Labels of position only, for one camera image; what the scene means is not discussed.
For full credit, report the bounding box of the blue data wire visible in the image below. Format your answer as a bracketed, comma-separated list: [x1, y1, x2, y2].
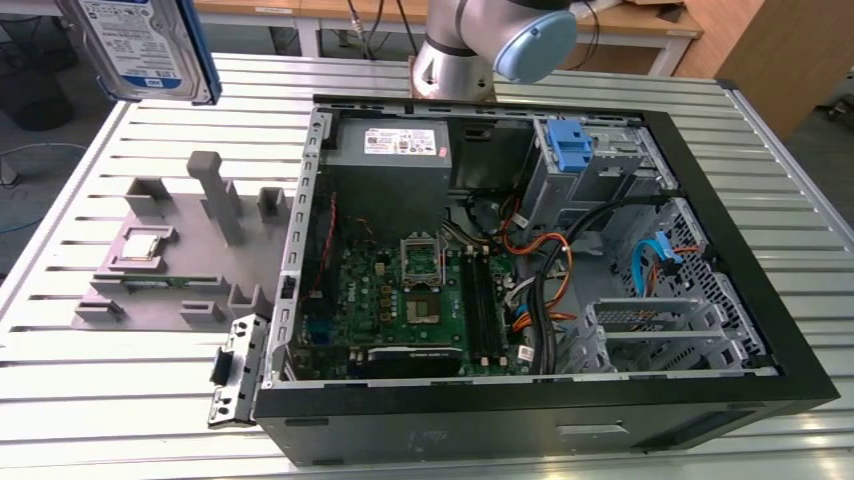
[630, 232, 680, 301]

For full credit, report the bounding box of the disk power wire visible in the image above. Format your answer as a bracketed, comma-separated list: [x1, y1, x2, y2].
[650, 243, 710, 281]

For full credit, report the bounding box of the hard disk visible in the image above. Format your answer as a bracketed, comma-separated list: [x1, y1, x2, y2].
[53, 0, 226, 107]

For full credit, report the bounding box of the metal socket cover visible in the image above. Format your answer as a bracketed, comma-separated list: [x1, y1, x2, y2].
[398, 233, 447, 292]

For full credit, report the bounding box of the grey power supply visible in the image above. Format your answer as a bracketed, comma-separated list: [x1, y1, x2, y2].
[330, 117, 455, 241]

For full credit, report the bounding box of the CPU socket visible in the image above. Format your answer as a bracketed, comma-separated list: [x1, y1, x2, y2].
[405, 292, 447, 326]

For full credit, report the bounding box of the green motherboard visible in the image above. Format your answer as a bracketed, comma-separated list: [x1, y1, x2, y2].
[293, 234, 536, 379]

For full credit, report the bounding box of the black RAM slot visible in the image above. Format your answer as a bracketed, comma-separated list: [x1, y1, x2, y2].
[464, 247, 494, 366]

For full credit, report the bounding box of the grey metal drive cage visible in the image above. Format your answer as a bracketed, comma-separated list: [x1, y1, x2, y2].
[520, 117, 676, 251]

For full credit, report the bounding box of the black graphics card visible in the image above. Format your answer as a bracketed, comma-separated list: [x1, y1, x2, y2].
[346, 344, 466, 380]

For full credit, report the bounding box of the blue plastic drive latch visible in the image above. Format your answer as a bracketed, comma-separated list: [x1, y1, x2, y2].
[545, 119, 596, 174]

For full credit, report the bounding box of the grey parts rack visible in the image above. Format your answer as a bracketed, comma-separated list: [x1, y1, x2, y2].
[71, 149, 299, 334]

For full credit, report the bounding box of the black PC case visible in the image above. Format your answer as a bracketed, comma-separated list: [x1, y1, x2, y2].
[253, 92, 841, 469]

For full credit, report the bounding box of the green RAM stick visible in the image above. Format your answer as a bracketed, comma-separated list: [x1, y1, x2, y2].
[123, 276, 195, 290]

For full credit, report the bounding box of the silver CPU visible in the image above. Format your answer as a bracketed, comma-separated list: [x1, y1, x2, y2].
[126, 234, 162, 259]

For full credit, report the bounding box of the wooden top desk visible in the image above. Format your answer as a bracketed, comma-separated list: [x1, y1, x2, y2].
[193, 0, 429, 56]
[573, 0, 706, 76]

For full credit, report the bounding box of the wooden cabinet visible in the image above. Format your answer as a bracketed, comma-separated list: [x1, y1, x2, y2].
[717, 0, 854, 141]

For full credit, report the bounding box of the black bin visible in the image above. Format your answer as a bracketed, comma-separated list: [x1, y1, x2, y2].
[0, 14, 79, 131]

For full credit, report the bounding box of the office chair base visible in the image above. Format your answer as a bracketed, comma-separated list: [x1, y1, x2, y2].
[817, 92, 854, 121]

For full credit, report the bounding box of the red twisted wire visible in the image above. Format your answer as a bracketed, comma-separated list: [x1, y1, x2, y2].
[318, 192, 343, 301]

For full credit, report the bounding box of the orange power wire bundle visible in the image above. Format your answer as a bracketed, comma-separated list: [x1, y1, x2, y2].
[501, 230, 580, 331]

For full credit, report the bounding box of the black cable bundle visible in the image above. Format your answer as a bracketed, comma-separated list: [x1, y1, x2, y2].
[533, 197, 673, 376]

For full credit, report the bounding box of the grey card retention bracket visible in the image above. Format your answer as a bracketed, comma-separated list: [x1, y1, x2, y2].
[207, 312, 270, 430]

